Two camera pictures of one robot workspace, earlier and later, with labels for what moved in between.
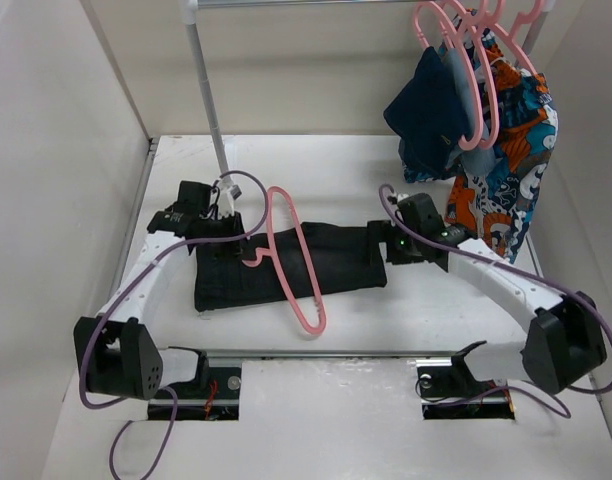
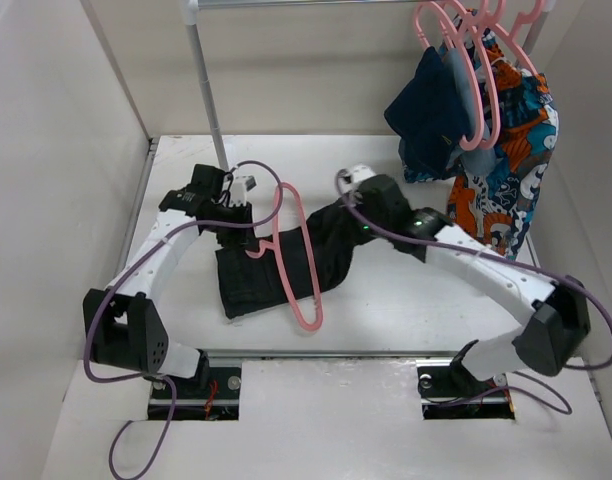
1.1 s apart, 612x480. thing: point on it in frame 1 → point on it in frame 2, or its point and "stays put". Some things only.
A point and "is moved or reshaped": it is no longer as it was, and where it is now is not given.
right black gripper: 382,231 → 357,203
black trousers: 344,256 is moved or reshaped
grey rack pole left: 190,12 stays put
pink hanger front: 450,22 stays put
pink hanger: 320,325 is moved or reshaped
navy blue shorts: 430,116 stays put
